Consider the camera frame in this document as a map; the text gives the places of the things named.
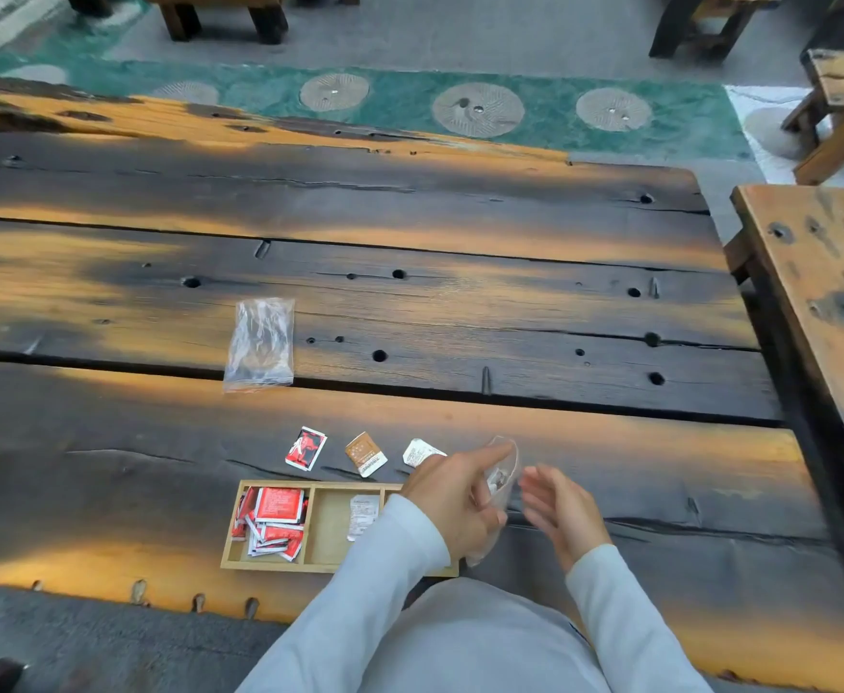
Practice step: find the person's right hand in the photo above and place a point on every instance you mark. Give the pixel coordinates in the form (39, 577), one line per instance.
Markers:
(570, 516)

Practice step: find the person's left hand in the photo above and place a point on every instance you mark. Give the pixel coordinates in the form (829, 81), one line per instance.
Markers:
(445, 501)

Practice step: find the person's right fingers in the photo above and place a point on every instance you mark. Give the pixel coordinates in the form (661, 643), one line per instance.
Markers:
(541, 496)

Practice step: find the person's left thumb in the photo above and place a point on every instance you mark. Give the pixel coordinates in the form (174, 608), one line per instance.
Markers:
(482, 492)

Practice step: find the small clear plastic bag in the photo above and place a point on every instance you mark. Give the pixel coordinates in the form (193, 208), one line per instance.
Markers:
(503, 474)

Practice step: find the person's right forearm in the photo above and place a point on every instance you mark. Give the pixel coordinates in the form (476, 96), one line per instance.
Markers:
(624, 627)

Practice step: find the person's left forearm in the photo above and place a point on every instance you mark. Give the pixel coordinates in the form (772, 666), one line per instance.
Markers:
(364, 599)

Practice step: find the white printed sachet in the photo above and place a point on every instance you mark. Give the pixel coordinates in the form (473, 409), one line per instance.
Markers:
(363, 517)

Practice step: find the brown white sachet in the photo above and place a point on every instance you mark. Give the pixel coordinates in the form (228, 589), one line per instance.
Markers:
(365, 453)

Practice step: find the person's grey trousers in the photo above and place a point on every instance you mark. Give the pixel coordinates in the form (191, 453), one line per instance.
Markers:
(480, 642)

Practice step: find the wooden compartment tray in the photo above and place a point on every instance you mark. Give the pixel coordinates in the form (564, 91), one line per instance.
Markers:
(328, 530)

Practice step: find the red black sachet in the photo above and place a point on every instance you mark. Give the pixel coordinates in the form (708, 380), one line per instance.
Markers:
(306, 448)

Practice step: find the pile of red sachets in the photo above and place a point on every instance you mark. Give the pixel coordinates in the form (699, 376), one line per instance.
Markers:
(276, 519)

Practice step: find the crinkled clear plastic bag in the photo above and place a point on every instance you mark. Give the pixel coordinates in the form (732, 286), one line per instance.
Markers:
(260, 344)

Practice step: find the long wooden bench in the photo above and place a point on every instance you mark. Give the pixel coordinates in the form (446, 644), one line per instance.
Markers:
(826, 317)

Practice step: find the dark leg wooden bench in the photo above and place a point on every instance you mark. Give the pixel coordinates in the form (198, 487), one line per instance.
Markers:
(213, 10)
(711, 21)

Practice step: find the wooden stool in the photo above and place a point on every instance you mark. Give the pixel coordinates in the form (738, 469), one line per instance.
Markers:
(840, 86)

